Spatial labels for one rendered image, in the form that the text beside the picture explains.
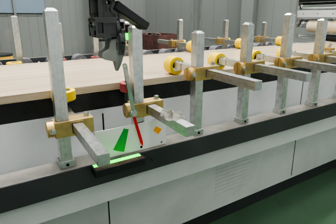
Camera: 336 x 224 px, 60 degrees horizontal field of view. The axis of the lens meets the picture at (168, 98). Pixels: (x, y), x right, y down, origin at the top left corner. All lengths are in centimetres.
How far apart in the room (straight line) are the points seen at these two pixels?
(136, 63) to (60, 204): 52
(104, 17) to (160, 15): 799
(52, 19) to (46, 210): 59
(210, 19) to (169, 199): 739
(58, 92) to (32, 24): 540
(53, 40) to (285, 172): 169
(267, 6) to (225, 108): 675
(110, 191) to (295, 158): 139
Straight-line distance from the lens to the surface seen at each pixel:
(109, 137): 97
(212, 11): 858
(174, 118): 85
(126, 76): 88
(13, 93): 112
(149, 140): 104
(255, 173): 188
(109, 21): 81
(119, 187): 110
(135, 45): 95
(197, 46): 107
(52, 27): 87
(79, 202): 107
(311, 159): 232
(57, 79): 89
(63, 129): 92
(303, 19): 371
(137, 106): 98
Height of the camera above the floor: 115
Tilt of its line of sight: 16 degrees down
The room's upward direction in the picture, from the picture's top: straight up
